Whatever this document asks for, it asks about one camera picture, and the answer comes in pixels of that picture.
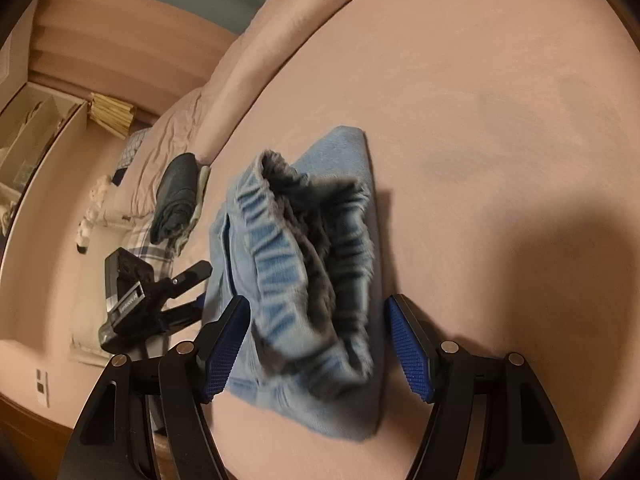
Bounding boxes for light blue denim pants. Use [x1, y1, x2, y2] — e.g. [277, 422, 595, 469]
[204, 126, 384, 441]

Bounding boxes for plaid pillow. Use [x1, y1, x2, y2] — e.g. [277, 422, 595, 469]
[122, 214, 174, 281]
[112, 128, 149, 186]

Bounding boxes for folded dark denim jeans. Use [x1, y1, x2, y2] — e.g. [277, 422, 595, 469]
[150, 153, 200, 245]

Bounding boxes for white plush toy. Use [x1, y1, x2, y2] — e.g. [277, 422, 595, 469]
[75, 174, 112, 255]

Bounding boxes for straw tassel decoration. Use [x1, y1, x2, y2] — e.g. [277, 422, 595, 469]
[89, 92, 137, 139]

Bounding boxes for white shelf unit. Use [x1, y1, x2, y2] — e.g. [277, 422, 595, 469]
[0, 82, 87, 240]

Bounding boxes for pink curtain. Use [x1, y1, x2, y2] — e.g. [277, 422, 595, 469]
[29, 0, 236, 116]

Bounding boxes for pink duvet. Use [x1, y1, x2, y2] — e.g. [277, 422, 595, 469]
[104, 0, 350, 218]

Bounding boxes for white wall switch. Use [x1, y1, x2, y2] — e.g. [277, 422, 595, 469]
[36, 368, 50, 408]

